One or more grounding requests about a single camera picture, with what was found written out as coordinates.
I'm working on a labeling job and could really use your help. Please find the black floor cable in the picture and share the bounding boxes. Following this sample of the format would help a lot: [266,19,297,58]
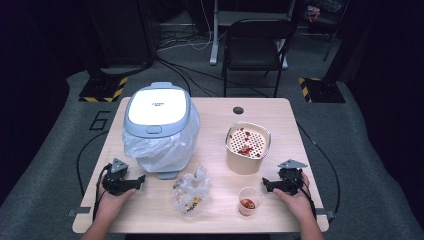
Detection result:
[295,122,341,216]
[76,130,110,198]

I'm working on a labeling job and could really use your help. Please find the black folding chair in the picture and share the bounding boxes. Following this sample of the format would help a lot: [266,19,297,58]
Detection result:
[221,18,295,99]

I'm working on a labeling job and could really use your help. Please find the person's left hand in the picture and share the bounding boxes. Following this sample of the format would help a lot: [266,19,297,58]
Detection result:
[97,181,138,218]

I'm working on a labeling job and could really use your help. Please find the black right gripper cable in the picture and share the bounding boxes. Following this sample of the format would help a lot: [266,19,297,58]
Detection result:
[289,174,318,219]

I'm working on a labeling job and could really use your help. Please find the white grey lidded trash can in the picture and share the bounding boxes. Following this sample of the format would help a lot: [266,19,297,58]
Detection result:
[122,81,202,180]

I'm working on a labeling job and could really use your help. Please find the clear plastic bag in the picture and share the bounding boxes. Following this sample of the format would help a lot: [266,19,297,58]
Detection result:
[171,164,213,218]

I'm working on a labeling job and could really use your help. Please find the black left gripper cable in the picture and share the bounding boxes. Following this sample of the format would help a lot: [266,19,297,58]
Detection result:
[92,163,113,222]

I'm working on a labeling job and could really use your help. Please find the grey tape strip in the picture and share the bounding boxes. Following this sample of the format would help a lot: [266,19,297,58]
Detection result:
[314,207,336,222]
[67,206,92,218]

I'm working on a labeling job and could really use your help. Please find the clear plastic cup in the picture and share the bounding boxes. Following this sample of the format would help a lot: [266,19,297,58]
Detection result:
[237,186,264,217]

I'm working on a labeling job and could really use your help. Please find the red food scraps in cup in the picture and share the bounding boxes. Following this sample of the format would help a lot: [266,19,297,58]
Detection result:
[240,198,257,210]

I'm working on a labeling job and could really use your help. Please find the person's right hand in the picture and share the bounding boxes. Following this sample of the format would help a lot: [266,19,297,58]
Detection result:
[272,172,317,222]

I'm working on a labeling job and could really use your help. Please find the red food scraps in strainer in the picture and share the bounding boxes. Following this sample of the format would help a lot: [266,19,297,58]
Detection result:
[235,127,262,158]

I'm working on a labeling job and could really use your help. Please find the white desk frame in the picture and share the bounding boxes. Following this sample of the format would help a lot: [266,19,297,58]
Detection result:
[208,0,298,70]

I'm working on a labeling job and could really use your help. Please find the black cabinet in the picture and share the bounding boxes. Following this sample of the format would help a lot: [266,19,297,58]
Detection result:
[82,0,158,69]

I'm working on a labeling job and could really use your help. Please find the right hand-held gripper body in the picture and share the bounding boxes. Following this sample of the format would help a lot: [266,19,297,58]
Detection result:
[277,158,309,197]

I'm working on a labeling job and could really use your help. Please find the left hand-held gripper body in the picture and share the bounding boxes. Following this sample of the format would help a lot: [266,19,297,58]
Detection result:
[101,157,134,197]

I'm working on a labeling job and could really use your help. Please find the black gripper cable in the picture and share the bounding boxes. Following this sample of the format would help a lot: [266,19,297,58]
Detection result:
[92,163,113,222]
[289,174,318,219]

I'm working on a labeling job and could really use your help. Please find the clear plastic trash can liner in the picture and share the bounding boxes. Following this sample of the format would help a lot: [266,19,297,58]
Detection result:
[121,99,202,174]

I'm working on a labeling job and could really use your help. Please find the black yellow striped base plate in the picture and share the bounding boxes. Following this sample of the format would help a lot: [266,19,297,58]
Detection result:
[78,76,129,104]
[298,76,347,104]

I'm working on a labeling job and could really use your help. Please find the bundle of floor cables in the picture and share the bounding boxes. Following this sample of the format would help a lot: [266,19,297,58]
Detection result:
[154,0,214,54]

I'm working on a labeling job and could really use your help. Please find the beige container with strainer basket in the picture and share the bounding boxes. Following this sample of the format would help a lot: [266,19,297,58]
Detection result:
[224,120,272,176]

